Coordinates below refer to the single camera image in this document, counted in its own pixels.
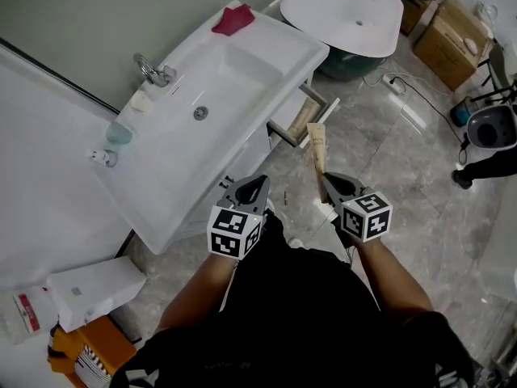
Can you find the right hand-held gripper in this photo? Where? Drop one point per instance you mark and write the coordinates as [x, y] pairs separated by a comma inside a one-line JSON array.
[[367, 218]]

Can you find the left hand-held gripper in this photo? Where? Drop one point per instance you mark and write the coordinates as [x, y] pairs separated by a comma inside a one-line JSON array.
[[232, 234]]

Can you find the beige tube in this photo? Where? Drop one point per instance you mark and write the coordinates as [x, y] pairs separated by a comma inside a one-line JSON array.
[[305, 115], [318, 148]]

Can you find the person's right forearm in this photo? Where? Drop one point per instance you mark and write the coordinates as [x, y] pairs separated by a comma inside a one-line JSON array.
[[396, 277]]

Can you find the person's left forearm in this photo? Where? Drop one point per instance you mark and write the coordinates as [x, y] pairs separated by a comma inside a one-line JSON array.
[[194, 293]]

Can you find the person's right shoe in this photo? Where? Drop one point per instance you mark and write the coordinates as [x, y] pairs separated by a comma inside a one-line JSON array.
[[295, 242]]

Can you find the white sink vanity cabinet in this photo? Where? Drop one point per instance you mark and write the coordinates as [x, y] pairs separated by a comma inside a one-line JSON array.
[[182, 168]]

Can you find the white vanity drawer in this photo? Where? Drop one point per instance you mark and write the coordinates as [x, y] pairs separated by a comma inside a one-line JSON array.
[[323, 115]]

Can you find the metal sink drain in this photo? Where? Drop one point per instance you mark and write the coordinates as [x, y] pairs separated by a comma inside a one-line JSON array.
[[200, 112]]

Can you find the white power strip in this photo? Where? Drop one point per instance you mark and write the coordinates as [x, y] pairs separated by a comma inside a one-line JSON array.
[[393, 84]]

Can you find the person's black clothing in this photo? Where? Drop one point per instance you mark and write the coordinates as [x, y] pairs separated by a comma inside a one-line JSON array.
[[291, 317]]

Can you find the blue waste bin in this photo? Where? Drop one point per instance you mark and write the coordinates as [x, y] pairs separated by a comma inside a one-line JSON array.
[[460, 113]]

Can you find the white cup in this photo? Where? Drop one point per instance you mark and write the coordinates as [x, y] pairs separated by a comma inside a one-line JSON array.
[[141, 101]]

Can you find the teal plastic cup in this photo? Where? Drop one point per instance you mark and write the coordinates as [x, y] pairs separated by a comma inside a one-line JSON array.
[[119, 133]]

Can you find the white pump bottle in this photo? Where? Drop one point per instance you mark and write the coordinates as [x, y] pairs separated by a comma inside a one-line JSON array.
[[104, 158]]

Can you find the chrome faucet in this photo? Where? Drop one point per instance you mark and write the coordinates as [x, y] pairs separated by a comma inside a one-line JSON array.
[[151, 73]]

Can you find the grey shell chair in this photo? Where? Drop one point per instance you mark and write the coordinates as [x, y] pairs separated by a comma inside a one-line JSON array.
[[490, 127]]

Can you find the white freestanding basin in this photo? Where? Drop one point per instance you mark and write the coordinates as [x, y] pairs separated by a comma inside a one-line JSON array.
[[343, 14]]

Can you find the red cloth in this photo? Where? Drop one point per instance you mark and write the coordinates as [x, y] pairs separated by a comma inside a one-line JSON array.
[[233, 20]]

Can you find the large cardboard box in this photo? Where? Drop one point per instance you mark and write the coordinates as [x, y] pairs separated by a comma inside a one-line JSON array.
[[448, 47]]

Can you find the white water dispenser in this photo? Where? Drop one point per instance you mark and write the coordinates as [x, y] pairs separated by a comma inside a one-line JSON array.
[[93, 293]]

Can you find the small cardboard box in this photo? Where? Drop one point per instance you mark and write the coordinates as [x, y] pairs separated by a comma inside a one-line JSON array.
[[414, 14]]

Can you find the small pink object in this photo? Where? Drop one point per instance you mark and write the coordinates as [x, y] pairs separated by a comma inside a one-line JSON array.
[[471, 46]]

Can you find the black framed chair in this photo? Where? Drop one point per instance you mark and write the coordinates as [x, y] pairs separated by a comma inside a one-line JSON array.
[[501, 71]]

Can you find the striped cushion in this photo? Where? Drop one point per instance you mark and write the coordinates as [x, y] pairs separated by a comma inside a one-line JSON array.
[[93, 368]]

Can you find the clear water jug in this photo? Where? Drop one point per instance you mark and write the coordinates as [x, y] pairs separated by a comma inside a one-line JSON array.
[[22, 317]]

